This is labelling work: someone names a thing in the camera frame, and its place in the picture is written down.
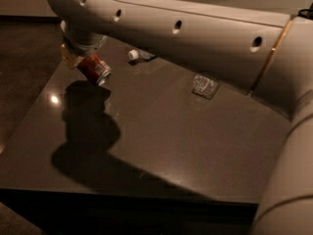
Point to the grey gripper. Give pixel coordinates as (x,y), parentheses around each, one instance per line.
(81,48)

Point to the red coke can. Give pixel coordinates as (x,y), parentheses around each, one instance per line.
(96,70)

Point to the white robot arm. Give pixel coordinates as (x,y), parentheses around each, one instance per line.
(266,55)

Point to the white labelled plastic bottle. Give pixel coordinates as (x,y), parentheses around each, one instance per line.
(137,54)

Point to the clear plastic water bottle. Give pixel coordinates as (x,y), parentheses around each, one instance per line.
(205,87)

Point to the black mesh pen holder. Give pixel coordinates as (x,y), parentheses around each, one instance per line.
(306,13)

